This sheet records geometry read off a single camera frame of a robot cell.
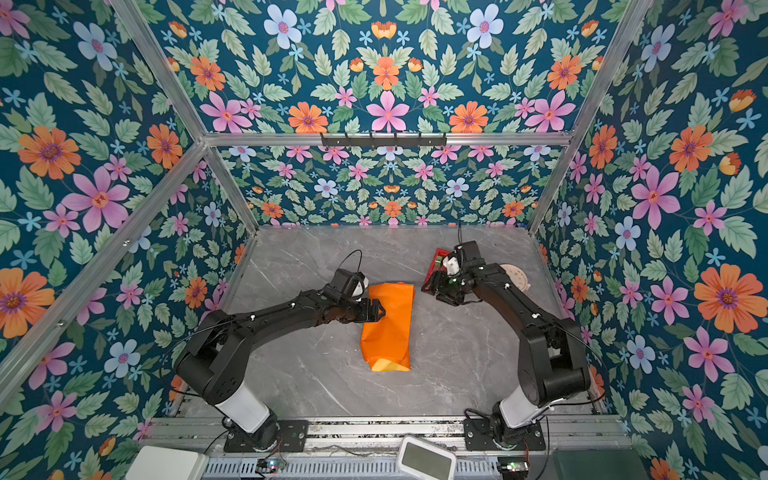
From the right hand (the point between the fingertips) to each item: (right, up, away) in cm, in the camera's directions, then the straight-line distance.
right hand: (428, 289), depth 87 cm
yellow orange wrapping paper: (-12, -15, -4) cm, 20 cm away
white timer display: (-2, -37, -19) cm, 42 cm away
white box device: (-64, -37, -20) cm, 76 cm away
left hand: (-15, -7, +2) cm, 16 cm away
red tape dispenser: (+4, +6, +14) cm, 16 cm away
